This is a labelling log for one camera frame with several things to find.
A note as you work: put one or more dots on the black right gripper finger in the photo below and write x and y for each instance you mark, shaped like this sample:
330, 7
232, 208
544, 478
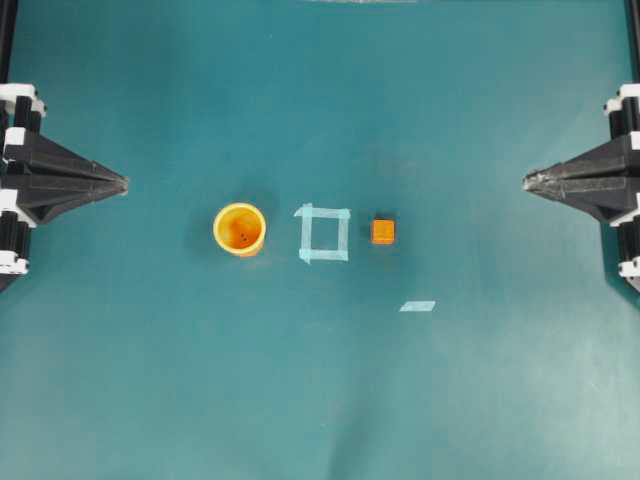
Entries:
617, 158
606, 199

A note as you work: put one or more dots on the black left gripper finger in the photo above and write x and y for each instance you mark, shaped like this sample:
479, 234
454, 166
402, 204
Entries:
39, 153
38, 204

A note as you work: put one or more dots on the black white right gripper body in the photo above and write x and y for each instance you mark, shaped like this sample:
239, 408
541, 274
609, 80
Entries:
623, 115

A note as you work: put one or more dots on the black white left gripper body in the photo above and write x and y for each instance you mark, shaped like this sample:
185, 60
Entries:
21, 111

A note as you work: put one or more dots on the orange yellow plastic cup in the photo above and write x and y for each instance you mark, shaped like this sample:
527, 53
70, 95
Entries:
240, 229

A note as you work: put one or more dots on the light blue tape strip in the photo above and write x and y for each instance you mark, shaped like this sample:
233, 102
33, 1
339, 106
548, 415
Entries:
418, 306

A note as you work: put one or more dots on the small orange cube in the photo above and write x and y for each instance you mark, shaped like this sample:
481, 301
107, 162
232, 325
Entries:
383, 231

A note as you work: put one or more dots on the light blue tape square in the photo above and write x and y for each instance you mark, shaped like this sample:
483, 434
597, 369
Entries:
324, 233

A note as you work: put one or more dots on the green table mat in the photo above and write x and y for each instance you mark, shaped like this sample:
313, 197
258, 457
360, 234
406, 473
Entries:
137, 348

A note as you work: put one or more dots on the black left frame post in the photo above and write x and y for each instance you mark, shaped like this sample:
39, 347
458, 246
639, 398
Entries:
8, 15

